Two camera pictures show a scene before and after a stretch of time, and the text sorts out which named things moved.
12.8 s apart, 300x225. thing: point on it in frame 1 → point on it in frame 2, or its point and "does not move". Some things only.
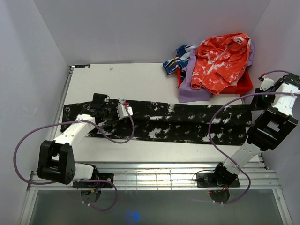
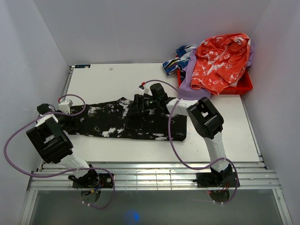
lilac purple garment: x=186 y=93 does not move
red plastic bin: x=245 y=84 does not move
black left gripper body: x=110 y=114 → x=67 y=123
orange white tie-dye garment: x=220 y=61 does not move
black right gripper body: x=262 y=101 → x=147 y=103
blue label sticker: x=82 y=65 does not move
